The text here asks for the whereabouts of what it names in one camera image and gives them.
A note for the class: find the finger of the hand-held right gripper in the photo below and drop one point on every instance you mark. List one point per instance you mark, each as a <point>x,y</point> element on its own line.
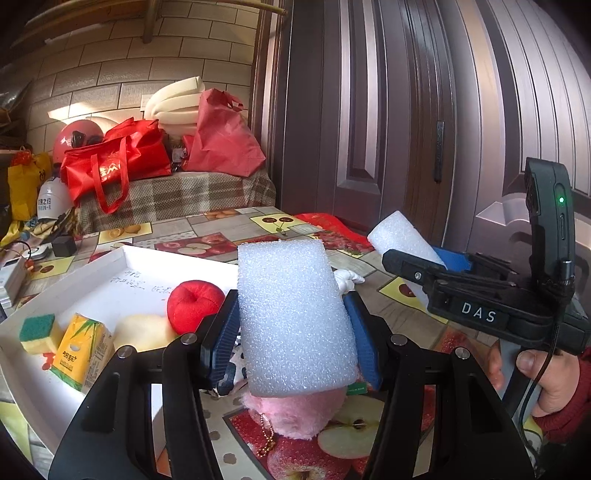
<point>411,267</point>
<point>455,259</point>

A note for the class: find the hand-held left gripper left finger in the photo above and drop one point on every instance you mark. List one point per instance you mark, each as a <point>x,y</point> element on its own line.
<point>226,337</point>

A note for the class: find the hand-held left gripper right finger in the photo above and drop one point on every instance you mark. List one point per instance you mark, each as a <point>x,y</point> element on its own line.
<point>367,350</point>

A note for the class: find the white foam roll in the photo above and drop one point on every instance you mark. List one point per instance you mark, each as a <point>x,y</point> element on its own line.
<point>397,235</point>

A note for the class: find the white foam block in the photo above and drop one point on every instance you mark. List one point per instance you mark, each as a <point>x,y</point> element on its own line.
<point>291,314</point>

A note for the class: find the white shallow box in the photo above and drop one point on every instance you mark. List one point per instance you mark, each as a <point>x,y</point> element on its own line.
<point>138,286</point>

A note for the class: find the person's right forearm red sleeve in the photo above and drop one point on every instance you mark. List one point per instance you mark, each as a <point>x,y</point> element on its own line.
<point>572,415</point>

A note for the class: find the cream soft sponge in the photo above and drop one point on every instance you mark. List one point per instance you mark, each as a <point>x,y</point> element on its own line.
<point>143,332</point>

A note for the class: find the person's right hand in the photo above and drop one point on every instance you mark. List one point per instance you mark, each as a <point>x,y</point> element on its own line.
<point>558,383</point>

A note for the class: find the red plush apple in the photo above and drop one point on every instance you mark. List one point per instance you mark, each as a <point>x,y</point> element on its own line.
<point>194,304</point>

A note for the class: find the white plush piece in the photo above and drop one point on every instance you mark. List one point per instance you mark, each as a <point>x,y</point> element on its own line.
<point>348,278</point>

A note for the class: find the red packet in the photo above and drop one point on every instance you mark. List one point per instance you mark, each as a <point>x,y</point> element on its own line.
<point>332,226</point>

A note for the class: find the yellow tissue pack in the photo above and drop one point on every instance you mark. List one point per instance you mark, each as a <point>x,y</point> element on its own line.
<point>81,350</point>

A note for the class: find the plaid covered bench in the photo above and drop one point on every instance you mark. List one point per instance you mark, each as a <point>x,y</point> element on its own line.
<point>194,194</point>

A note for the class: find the black charger adapter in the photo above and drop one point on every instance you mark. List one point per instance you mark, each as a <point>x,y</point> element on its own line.
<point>63,247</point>

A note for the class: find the green yellow sponge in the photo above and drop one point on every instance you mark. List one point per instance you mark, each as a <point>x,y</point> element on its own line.
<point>39,334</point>

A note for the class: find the bunch of keys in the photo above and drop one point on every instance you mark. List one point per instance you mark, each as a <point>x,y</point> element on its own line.
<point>178,154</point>

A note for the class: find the pale red fabric bag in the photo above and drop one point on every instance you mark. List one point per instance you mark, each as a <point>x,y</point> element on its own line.
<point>221,138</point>

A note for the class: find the white round gadget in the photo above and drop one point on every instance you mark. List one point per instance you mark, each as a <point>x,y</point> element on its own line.
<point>39,253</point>

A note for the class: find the bright red tote bag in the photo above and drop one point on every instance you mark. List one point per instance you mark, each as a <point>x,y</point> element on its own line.
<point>120,161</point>

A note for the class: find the white helmet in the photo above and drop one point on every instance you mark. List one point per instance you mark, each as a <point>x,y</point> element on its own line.
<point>53,198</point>

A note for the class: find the white power bank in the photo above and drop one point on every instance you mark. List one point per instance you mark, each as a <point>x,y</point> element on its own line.
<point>11,277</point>

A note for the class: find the cream foam sheets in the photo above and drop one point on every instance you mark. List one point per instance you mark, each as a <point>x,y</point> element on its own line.
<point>171,106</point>

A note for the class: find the yellow bag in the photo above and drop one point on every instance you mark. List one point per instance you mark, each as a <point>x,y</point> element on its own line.
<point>25,189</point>

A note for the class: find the red helmet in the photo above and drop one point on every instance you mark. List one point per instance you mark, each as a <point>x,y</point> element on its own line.
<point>64,143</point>

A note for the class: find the silver foil bag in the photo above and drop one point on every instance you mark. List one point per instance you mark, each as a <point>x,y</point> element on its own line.
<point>11,101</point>

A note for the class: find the bamboo shelf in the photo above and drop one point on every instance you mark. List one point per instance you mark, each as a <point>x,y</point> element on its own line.
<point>92,18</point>

